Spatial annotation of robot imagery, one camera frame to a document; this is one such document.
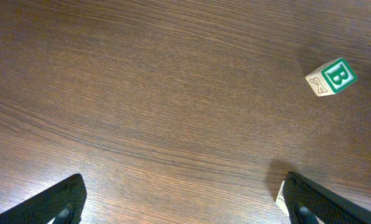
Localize baseball picture wooden block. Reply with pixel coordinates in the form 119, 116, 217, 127
275, 180, 289, 216

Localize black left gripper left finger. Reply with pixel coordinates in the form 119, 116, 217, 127
0, 174, 87, 224

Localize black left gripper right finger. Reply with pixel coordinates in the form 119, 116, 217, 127
283, 171, 371, 224

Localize green B letter block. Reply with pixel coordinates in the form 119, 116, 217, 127
305, 57, 357, 97

